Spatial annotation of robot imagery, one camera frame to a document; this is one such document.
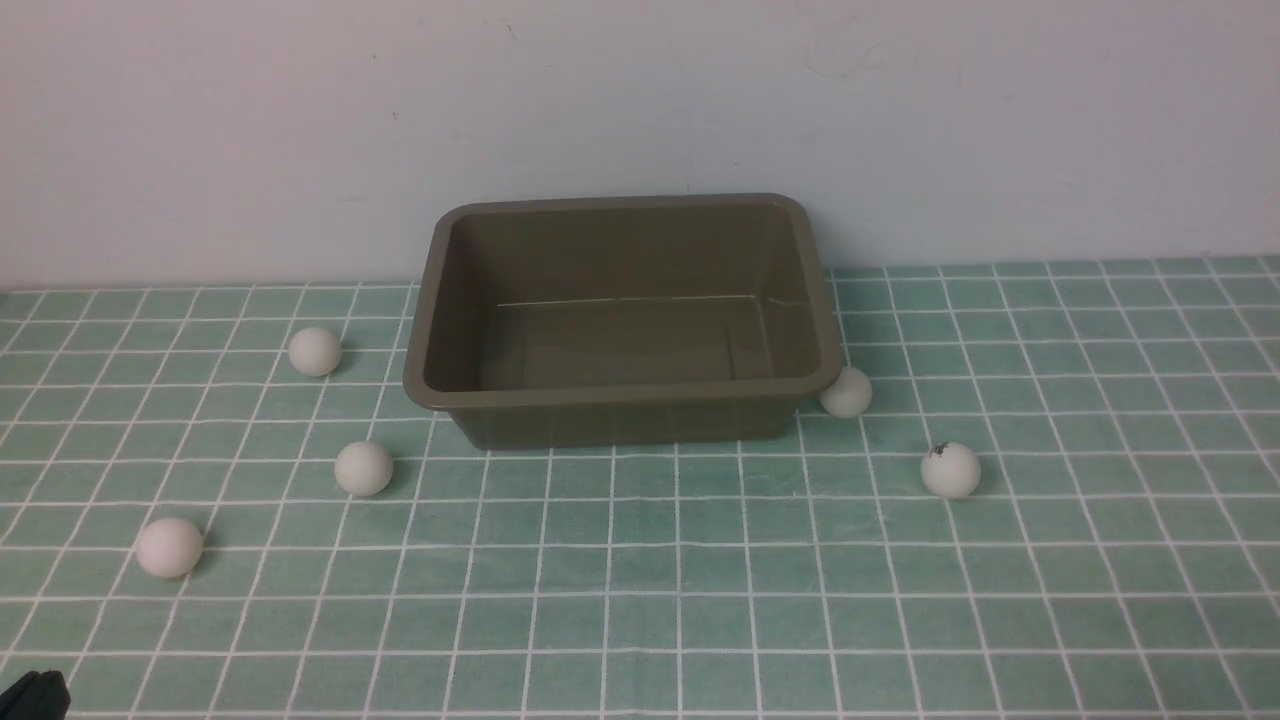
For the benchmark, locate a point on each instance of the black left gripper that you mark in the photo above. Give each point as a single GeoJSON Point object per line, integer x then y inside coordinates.
{"type": "Point", "coordinates": [37, 696]}

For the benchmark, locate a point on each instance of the white ball with black mark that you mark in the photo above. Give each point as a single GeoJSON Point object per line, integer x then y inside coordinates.
{"type": "Point", "coordinates": [950, 470]}

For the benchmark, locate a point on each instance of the olive green plastic bin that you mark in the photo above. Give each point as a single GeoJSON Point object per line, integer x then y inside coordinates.
{"type": "Point", "coordinates": [626, 321]}

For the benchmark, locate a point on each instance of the green checkered tablecloth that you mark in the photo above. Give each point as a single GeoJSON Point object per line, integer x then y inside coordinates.
{"type": "Point", "coordinates": [1119, 559]}

